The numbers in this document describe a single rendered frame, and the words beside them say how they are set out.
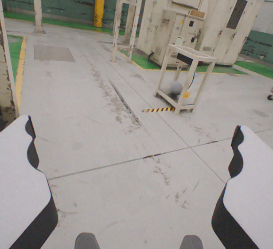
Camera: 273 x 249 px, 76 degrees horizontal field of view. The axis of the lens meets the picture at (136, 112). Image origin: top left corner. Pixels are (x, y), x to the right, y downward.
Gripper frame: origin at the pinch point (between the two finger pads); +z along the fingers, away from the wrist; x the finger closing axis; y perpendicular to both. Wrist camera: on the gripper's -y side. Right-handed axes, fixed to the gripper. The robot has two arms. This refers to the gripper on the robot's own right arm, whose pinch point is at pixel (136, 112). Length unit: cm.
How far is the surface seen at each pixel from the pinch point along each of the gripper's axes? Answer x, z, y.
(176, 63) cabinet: 110, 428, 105
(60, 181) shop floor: -47, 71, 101
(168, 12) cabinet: 74, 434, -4
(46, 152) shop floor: -66, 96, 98
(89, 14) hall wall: -217, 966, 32
